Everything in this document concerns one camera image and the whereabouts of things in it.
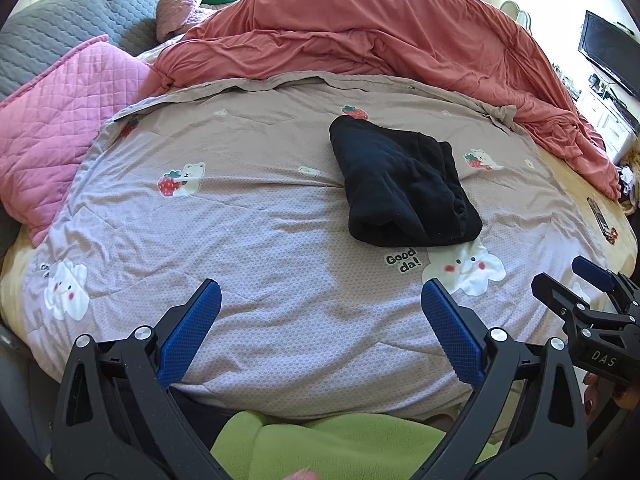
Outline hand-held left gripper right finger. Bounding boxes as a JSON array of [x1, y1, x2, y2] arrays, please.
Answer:
[[421, 278, 591, 480]]

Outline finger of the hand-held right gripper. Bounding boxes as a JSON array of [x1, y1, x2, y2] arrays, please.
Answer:
[[571, 255, 640, 306], [531, 272, 640, 341]]

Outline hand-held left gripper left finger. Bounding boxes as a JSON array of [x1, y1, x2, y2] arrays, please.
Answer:
[[50, 278, 236, 480]]

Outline black sweater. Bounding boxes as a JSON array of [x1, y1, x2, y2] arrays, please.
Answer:
[[328, 116, 484, 248]]

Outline person's right hand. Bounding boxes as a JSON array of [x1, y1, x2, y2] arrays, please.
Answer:
[[582, 372, 640, 413]]

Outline dark flat rectangular object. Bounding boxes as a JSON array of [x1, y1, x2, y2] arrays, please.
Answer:
[[586, 197, 621, 246]]

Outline printed blanket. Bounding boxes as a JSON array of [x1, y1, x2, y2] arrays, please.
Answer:
[[30, 71, 616, 418]]

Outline white cabinet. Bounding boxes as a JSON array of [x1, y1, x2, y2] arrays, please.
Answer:
[[575, 87, 640, 161]]

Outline person's green garment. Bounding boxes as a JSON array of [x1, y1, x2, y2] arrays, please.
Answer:
[[210, 410, 501, 480]]

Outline black television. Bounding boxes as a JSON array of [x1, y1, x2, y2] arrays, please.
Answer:
[[577, 10, 640, 98]]

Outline pink quilted pillow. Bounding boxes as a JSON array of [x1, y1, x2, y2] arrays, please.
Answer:
[[0, 34, 161, 246]]

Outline white chair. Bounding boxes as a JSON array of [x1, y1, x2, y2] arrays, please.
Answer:
[[500, 0, 533, 28]]

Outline salmon duvet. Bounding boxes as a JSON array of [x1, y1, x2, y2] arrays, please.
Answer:
[[150, 0, 623, 201]]

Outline mauve ruffled pillow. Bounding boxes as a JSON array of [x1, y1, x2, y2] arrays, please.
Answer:
[[156, 0, 221, 43]]

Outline grey bed frame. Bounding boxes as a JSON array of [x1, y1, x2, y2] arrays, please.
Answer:
[[0, 320, 66, 461]]

